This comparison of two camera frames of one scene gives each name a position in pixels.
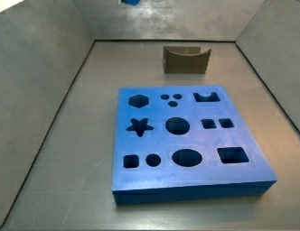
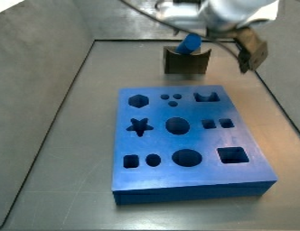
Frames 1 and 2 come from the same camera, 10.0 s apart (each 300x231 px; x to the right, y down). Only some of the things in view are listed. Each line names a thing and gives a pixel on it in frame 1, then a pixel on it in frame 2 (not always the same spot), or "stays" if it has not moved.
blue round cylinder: (132, 2) → (190, 43)
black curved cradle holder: (185, 60) stays
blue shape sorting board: (182, 147) stays
